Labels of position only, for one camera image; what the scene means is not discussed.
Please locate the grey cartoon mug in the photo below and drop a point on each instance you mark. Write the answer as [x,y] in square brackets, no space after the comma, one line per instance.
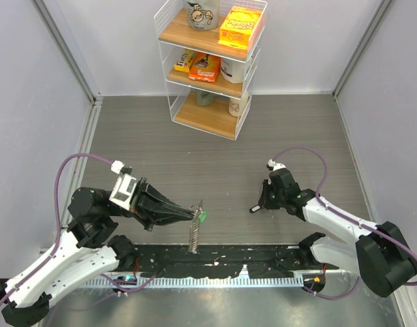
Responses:
[203,15]

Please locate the key with black tag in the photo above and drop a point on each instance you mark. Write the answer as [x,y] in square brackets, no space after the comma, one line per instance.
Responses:
[257,208]

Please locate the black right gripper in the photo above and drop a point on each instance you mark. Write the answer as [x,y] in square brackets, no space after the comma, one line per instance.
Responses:
[264,200]

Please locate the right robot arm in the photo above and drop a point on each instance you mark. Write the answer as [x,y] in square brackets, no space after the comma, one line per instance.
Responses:
[377,253]

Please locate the key with green tag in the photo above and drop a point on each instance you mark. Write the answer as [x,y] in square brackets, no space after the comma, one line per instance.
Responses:
[202,216]

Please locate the white wire shelf rack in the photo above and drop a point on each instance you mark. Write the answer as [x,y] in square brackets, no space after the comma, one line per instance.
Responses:
[174,35]

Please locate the green grey cup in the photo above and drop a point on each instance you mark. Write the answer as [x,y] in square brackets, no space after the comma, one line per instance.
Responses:
[204,98]

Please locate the slotted cable duct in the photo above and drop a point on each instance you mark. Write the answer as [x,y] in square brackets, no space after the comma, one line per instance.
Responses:
[242,281]

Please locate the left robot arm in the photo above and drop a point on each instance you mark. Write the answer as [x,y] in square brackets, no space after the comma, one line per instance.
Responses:
[88,247]

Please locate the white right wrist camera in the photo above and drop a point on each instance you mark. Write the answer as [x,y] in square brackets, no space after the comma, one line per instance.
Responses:
[272,165]

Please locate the orange snack bag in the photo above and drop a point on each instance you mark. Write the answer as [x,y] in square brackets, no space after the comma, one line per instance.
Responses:
[206,67]

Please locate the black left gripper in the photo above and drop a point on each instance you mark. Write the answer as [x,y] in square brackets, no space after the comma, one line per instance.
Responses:
[150,217]

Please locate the white pouch with label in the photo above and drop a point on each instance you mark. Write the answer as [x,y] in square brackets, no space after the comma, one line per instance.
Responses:
[234,71]

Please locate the yellow orange snack box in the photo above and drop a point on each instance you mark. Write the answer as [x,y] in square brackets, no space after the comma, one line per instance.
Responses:
[239,27]

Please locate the white cup red print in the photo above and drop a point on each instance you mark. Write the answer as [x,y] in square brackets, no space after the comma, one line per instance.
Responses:
[237,106]

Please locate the yellow candy bag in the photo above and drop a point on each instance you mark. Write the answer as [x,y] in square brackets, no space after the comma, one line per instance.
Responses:
[185,61]

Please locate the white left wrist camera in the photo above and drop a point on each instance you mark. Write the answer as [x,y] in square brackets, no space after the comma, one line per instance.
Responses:
[124,188]

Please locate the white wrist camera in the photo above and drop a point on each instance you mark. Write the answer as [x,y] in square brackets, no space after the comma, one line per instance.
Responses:
[124,188]
[272,165]

